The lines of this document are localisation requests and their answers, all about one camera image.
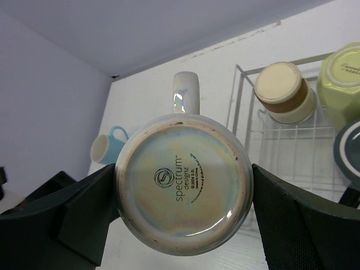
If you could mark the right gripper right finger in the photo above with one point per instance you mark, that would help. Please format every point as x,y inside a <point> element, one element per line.
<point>301,230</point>

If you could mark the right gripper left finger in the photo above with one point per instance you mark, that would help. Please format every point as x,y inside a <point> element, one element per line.
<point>66,229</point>

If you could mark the light blue mug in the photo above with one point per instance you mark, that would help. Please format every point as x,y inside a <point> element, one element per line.
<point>105,149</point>

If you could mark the dark teal mug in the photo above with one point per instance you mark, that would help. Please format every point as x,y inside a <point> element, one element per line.
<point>346,157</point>

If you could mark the white floral mug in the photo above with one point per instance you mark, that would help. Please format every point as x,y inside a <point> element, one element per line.
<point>184,182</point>

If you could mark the cream and brown cup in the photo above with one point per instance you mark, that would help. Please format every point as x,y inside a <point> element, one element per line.
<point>286,95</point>

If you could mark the light green mug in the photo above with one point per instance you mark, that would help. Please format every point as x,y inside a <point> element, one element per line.
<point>338,86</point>

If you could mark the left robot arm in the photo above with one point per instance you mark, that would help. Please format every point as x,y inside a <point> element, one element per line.
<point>23,192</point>

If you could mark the flat white wire rack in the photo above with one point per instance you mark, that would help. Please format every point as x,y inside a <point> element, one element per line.
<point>301,154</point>

